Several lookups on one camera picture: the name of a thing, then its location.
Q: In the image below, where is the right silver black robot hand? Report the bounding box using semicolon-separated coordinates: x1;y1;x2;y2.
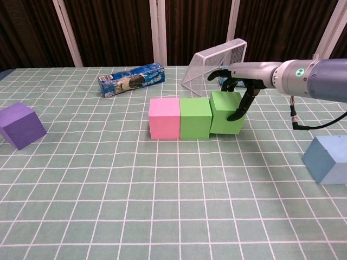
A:
207;62;274;122

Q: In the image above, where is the green foam cube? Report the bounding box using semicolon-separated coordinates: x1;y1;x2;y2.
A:
209;90;247;135
179;97;213;140

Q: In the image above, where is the pink foam cube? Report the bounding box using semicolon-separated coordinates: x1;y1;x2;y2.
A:
148;97;182;140

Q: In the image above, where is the light blue foam cube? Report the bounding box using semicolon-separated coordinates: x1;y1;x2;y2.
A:
301;135;347;186

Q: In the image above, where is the long blue cookie package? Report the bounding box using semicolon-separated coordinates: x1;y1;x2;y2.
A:
98;62;166;99

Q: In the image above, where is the dark brown curtain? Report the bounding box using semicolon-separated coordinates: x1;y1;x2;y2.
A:
0;0;347;72

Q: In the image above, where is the green checked tablecloth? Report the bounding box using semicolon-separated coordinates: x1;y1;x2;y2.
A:
0;64;347;260

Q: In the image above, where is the purple foam cube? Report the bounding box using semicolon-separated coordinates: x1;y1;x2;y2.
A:
0;102;48;151

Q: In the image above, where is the white wire mesh rack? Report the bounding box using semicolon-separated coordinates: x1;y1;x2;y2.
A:
181;38;248;98

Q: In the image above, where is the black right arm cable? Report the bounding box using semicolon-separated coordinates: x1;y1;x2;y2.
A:
289;94;347;131

